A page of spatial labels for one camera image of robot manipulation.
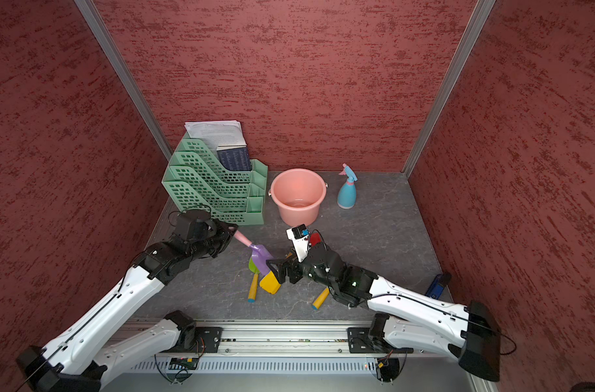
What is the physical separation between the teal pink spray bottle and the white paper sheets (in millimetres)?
482

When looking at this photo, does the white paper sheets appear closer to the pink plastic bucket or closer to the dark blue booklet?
the dark blue booklet

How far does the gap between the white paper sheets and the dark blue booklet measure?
0.06 ft

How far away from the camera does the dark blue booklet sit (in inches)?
42.3

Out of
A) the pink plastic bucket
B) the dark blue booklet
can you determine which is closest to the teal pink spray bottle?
the pink plastic bucket

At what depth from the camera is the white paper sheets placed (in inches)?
39.4

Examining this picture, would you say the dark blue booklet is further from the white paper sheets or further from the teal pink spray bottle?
the teal pink spray bottle

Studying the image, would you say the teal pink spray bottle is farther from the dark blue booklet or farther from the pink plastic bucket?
the dark blue booklet

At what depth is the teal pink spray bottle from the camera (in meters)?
0.98

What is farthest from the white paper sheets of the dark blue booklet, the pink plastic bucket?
the pink plastic bucket

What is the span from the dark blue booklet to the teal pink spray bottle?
45cm
